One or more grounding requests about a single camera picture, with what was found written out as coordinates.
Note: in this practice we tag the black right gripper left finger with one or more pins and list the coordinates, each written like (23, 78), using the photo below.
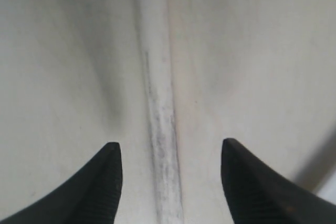
(91, 195)

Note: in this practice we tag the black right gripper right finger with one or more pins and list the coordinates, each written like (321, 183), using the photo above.
(255, 193)

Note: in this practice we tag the white drumstick front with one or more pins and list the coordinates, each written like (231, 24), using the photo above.
(154, 38)

